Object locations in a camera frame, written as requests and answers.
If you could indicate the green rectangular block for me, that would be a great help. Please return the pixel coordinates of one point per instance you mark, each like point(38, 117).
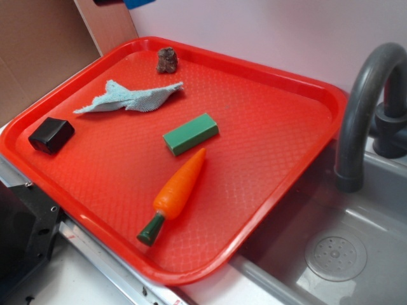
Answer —
point(191, 134)

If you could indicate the black square block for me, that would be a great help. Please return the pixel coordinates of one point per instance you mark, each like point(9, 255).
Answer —
point(51, 135)

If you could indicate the red plastic tray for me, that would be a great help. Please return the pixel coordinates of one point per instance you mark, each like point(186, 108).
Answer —
point(272, 125)

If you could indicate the orange toy carrot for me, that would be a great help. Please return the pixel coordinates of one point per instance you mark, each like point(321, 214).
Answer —
point(173, 197)

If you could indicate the brown rock chunk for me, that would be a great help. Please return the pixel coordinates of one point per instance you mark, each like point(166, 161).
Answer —
point(167, 60)

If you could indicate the teal knitted cloth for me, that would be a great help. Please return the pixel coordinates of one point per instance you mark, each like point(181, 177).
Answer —
point(118, 97)

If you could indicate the grey toy sink basin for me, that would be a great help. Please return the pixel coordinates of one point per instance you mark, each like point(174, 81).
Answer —
point(274, 254)

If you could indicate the blue object at top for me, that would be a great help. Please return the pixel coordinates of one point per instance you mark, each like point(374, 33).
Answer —
point(133, 4)

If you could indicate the sink drain strainer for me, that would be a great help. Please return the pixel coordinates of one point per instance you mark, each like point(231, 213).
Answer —
point(336, 256)

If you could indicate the grey toy faucet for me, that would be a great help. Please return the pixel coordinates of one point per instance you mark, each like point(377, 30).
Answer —
point(376, 108)

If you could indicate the brown cardboard box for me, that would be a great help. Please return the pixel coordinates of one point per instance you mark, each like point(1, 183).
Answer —
point(44, 43)

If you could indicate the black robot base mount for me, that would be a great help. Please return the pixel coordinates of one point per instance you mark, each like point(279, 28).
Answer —
point(29, 222)

